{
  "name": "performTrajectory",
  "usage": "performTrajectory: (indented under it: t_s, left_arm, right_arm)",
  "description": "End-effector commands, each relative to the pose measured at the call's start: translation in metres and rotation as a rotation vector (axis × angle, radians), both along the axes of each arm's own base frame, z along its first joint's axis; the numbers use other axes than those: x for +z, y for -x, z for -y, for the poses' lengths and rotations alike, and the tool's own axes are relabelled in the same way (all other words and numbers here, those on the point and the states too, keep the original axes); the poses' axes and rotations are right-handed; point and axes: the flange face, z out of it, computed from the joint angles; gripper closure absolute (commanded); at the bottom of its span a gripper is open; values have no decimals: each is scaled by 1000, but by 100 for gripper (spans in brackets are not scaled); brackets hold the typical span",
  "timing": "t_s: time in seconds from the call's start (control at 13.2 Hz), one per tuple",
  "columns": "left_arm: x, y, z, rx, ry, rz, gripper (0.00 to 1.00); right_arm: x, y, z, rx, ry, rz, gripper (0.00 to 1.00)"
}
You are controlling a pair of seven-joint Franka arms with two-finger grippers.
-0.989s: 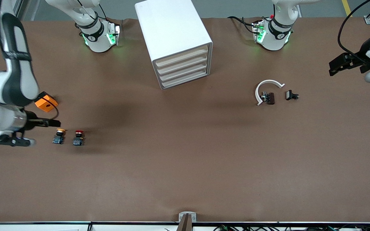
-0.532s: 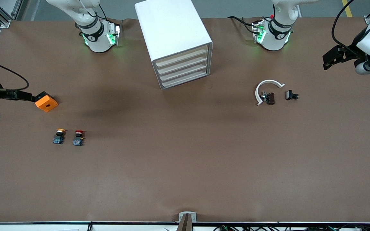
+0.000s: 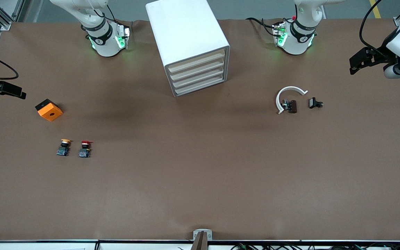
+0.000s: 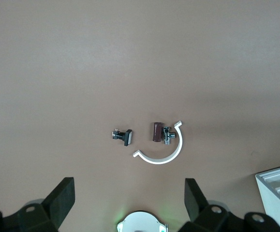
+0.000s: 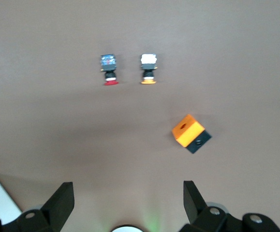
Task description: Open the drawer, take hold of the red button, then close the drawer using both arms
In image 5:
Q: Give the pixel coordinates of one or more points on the red push button switch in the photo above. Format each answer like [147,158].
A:
[108,62]

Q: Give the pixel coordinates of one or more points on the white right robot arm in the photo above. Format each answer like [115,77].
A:
[126,229]

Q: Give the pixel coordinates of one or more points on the brown table mat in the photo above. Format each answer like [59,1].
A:
[139,145]

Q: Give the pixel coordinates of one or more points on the yellow push button switch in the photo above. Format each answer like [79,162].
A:
[149,65]

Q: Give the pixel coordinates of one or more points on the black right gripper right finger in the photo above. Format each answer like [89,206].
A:
[197,212]

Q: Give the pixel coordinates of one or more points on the orange black button enclosure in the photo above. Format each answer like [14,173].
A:
[188,131]

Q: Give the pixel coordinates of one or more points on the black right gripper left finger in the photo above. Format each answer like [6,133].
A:
[52,210]

